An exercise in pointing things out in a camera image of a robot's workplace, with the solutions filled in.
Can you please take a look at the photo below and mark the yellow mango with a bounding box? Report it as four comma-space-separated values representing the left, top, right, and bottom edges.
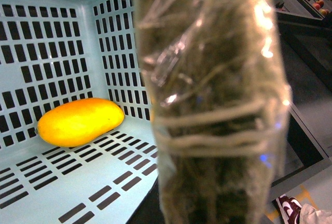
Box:
37, 98, 125, 147

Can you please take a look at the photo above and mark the light blue plastic basket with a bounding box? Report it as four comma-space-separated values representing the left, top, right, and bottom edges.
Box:
0, 0, 160, 224

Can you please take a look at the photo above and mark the maroon white sneaker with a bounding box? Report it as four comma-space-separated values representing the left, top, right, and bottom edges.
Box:
276, 194, 302, 224

